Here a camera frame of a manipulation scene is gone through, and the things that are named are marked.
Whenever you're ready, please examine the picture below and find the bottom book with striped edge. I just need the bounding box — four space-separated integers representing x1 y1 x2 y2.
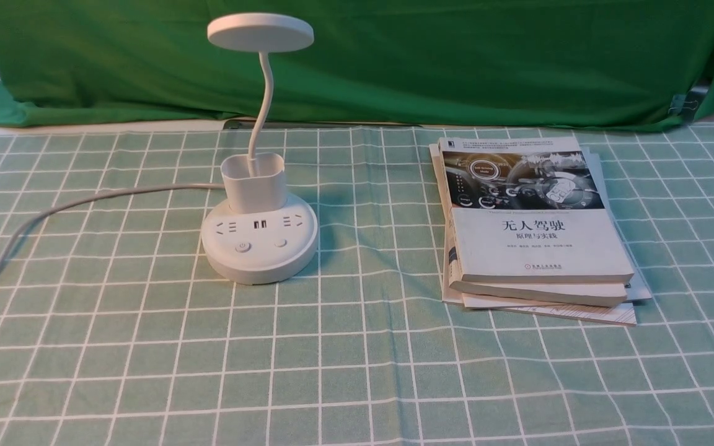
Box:
442 251 638 326

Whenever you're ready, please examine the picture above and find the green checked tablecloth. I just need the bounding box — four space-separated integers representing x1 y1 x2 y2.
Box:
0 125 714 445

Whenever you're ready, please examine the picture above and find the white desk lamp with sockets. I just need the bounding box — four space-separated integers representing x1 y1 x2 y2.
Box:
200 12 319 285

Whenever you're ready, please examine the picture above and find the dark green backdrop cloth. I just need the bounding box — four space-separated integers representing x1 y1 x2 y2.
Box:
0 1 714 131

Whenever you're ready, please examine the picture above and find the white lamp power cable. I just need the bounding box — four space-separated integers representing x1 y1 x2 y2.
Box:
0 183 226 305

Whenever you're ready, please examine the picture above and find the metal binder clip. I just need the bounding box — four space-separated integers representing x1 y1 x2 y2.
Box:
667 87 708 123

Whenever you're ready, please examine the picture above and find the top book with car cover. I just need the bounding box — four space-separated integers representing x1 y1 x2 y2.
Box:
438 137 635 285

